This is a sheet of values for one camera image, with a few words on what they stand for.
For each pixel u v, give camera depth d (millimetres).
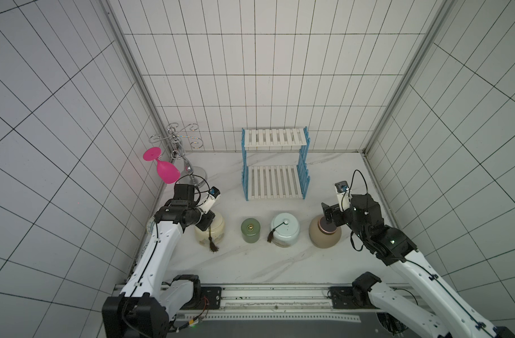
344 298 723
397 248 477
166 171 906
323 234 761
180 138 912
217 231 780
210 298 726
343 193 593
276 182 1029
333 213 633
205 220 693
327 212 656
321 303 727
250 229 805
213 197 708
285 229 786
